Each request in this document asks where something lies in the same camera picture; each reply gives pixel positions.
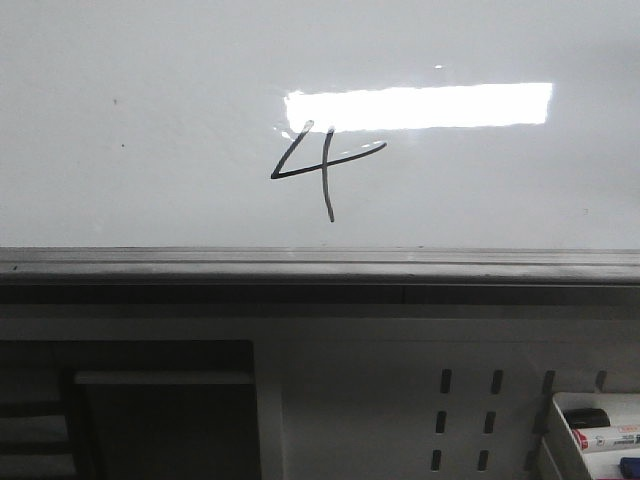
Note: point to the white marker tray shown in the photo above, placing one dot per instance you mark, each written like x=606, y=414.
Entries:
x=561, y=457

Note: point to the white whiteboard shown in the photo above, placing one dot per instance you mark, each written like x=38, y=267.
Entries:
x=385, y=142

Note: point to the red capped marker in tray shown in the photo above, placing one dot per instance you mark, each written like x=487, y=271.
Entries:
x=620, y=437

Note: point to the blue capped marker in tray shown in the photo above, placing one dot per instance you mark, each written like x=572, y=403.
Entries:
x=630, y=467

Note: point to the white pegboard panel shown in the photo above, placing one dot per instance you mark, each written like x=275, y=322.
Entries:
x=298, y=391

